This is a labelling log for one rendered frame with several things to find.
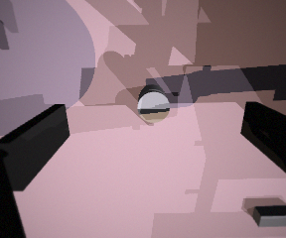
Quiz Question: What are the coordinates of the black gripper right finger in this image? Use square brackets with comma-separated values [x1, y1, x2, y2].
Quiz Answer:
[240, 101, 286, 173]

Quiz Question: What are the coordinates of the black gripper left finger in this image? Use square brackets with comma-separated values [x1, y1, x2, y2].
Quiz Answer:
[0, 104, 70, 238]

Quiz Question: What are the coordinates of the grey metal cylinder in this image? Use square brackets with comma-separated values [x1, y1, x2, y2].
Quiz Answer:
[137, 84, 170, 123]

